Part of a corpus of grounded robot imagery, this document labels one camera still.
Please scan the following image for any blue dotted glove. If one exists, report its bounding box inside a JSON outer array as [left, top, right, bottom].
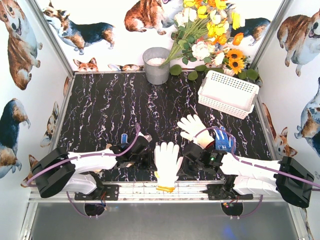
[[120, 133, 128, 144], [214, 126, 236, 153]]

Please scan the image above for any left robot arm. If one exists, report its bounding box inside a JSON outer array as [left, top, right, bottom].
[[25, 143, 157, 200]]

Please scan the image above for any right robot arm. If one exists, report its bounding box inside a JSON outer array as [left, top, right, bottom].
[[177, 142, 314, 208]]

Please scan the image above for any white plastic storage basket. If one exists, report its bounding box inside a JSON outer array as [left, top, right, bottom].
[[198, 70, 260, 120]]

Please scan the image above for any grey metal bucket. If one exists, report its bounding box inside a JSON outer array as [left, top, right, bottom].
[[142, 47, 170, 85]]

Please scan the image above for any artificial flower bouquet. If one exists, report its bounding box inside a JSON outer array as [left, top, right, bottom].
[[160, 0, 263, 80]]

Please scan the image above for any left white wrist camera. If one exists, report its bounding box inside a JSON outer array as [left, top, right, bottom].
[[138, 132, 152, 146]]

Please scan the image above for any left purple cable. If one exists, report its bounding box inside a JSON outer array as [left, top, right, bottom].
[[26, 122, 141, 188]]

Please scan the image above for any aluminium front rail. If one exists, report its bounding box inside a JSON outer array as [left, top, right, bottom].
[[28, 181, 298, 204]]

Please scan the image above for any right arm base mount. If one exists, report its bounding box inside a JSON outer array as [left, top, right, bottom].
[[201, 184, 254, 200]]

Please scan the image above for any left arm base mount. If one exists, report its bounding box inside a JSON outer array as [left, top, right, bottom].
[[74, 184, 120, 201]]

